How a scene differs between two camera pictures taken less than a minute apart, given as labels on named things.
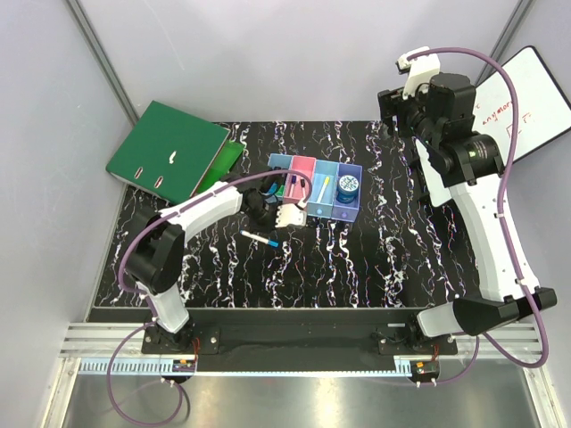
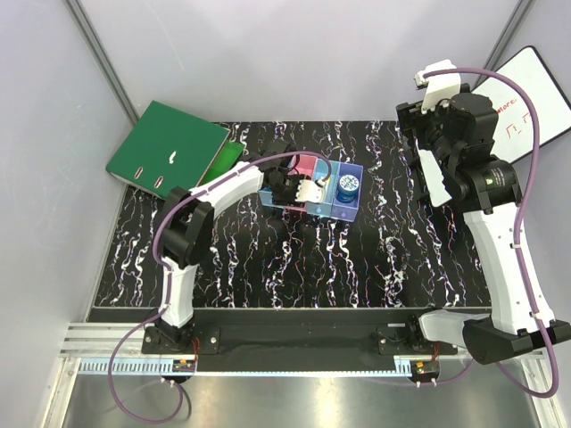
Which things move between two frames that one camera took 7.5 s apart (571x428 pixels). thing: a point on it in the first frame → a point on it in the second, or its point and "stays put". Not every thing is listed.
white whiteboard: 544,107 stays put
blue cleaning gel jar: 347,189 stays put
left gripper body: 264,214 → 285,192
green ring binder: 167,152 stays put
